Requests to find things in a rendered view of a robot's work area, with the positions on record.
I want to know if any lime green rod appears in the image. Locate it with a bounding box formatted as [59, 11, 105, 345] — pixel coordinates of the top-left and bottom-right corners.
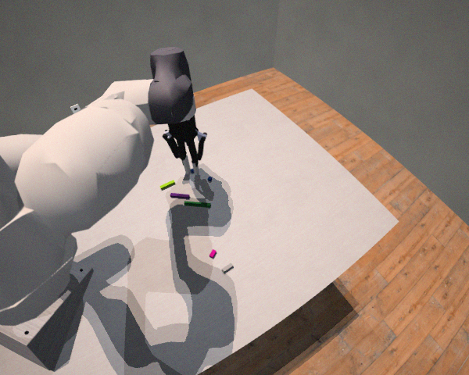
[160, 180, 175, 190]

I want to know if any purple rod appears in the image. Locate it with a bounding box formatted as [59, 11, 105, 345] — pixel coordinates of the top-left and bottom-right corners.
[170, 193, 189, 199]

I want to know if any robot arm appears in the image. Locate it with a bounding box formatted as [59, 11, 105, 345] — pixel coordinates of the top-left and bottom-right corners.
[0, 47, 196, 326]

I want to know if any grey rod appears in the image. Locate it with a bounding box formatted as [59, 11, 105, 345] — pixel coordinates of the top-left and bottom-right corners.
[222, 263, 234, 273]

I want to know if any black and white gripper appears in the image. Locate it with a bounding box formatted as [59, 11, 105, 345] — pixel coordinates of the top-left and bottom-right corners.
[162, 115, 207, 175]

